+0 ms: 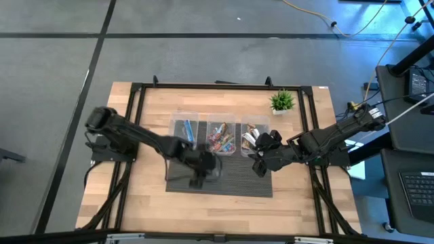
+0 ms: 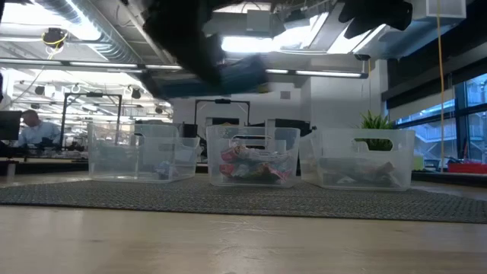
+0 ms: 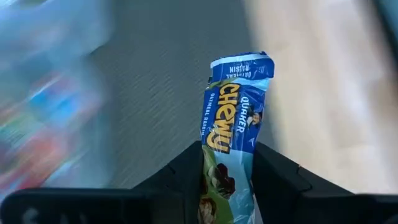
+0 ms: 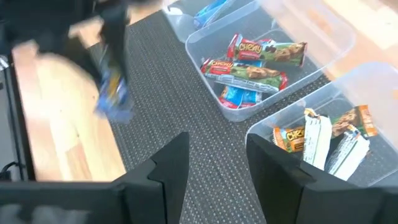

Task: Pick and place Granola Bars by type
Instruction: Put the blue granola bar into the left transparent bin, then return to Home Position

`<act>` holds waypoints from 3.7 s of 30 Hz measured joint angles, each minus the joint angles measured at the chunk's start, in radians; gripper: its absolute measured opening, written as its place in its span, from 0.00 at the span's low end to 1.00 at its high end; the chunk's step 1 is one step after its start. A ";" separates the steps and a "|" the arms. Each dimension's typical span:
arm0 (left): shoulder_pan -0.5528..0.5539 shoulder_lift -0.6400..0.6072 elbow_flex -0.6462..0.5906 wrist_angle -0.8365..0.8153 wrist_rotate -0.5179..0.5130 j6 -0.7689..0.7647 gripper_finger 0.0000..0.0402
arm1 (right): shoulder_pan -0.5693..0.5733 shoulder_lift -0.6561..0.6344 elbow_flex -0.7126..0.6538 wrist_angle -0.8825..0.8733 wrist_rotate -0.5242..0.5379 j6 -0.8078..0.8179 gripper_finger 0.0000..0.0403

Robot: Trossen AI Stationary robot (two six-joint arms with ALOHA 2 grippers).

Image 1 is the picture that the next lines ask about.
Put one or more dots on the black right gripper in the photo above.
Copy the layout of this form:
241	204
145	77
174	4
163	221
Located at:
279	156

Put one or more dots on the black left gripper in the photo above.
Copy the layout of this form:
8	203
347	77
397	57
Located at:
205	162

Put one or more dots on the dark purple granola bar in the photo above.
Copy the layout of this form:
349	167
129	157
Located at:
226	139

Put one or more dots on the blue red-ended granola bar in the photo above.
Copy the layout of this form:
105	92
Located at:
214	137

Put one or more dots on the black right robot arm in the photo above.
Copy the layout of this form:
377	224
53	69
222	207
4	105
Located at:
339	133

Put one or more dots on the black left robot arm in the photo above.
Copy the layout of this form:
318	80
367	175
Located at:
135	135

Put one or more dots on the clear plastic bin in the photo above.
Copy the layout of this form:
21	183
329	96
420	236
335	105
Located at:
234	118
176	125
264	122

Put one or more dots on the dark grey woven mat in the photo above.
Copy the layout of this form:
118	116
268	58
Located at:
237	183

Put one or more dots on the small green potted plant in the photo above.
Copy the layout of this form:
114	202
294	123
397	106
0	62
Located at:
282	101

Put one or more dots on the yellow plug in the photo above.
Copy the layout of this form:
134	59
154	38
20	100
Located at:
351	106

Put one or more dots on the black floor box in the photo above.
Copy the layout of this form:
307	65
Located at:
371	86

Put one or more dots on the black laptop desk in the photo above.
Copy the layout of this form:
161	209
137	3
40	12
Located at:
390	176

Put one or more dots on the black caster wheel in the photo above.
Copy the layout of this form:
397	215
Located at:
388	227

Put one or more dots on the black rig crossbar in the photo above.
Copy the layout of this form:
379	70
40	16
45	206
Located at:
51	237

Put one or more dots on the black keyboard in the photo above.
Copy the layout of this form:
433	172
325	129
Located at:
418	193

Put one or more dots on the black power adapter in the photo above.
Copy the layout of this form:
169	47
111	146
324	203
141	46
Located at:
417	84

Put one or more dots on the black desk pole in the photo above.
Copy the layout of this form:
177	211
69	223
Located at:
413	57

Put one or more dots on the grey chair foot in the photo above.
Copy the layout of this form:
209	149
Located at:
12	156

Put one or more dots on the black aluminium table frame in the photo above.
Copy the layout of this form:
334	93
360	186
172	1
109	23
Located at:
220	86

